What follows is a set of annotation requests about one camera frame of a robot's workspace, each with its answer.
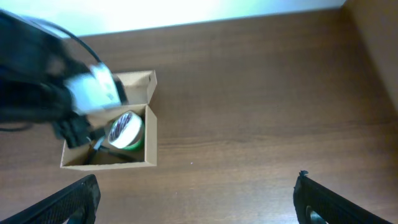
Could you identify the black white marker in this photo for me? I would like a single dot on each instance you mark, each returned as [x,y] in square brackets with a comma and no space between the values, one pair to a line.
[94,149]

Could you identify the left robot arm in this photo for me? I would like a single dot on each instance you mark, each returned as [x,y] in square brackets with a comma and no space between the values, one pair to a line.
[35,70]

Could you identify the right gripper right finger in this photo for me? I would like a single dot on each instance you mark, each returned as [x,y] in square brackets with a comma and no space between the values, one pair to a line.
[315,203]

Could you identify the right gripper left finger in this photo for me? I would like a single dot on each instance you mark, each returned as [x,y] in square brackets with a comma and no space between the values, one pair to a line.
[76,203]

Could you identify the green tape roll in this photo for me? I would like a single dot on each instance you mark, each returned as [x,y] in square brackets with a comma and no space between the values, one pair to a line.
[136,145]

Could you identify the black pen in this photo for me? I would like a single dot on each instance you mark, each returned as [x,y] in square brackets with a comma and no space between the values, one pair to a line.
[116,154]

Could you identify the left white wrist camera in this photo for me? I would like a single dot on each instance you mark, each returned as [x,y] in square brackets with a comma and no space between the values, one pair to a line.
[97,89]

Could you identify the cardboard box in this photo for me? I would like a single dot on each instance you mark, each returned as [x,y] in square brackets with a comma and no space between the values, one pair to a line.
[139,87]

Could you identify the white masking tape roll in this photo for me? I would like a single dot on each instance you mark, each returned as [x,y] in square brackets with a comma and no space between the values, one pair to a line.
[127,130]

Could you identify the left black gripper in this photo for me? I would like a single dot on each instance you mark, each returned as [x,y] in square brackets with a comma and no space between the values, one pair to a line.
[76,131]

